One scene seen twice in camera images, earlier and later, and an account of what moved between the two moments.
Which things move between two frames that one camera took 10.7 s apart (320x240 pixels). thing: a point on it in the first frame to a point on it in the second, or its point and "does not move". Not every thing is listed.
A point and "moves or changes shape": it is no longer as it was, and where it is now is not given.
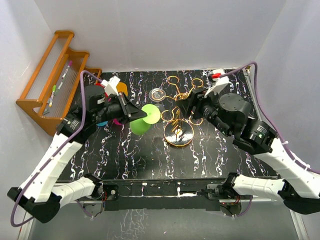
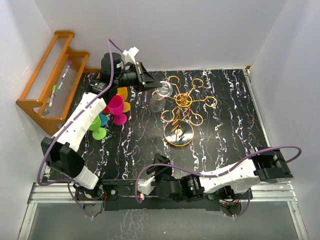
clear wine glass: [157, 94] moves or changes shape
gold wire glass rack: [179, 131] does not move
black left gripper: [129, 110] to [145, 80]
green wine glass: [141, 126] to [99, 133]
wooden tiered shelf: [51, 91] does not move
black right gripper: [186, 105] to [161, 165]
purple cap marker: [69, 65] does not move
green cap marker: [53, 90] does not move
